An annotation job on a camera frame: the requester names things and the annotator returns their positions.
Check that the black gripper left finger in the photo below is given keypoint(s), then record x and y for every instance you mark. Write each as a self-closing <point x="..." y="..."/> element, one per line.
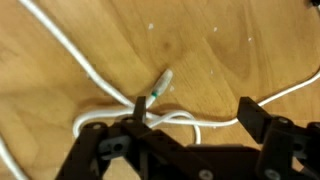
<point x="139" y="112"/>

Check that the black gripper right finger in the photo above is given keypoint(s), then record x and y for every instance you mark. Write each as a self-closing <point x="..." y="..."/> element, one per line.
<point x="254" y="119"/>

